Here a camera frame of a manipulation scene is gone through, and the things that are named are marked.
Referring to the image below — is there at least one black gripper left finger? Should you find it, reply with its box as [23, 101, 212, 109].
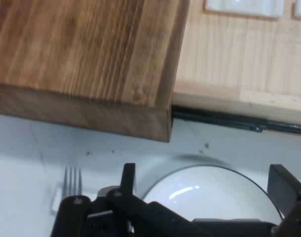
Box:
[51, 162, 208, 237]

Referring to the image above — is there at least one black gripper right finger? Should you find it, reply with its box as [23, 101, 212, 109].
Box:
[267, 163, 301, 237]

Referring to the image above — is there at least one silver metal fork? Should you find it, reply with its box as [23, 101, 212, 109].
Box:
[63, 166, 83, 198]

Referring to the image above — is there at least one white plate with black rim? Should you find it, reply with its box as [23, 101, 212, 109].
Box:
[141, 164, 284, 226]

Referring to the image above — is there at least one light wooden drawer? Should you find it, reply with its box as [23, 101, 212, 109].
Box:
[171, 0, 301, 136]

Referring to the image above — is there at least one dark wooden cabinet top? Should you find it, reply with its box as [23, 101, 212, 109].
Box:
[0, 0, 191, 143]

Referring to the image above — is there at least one black drawer slide rail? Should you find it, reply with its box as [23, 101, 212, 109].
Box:
[172, 105, 301, 136]

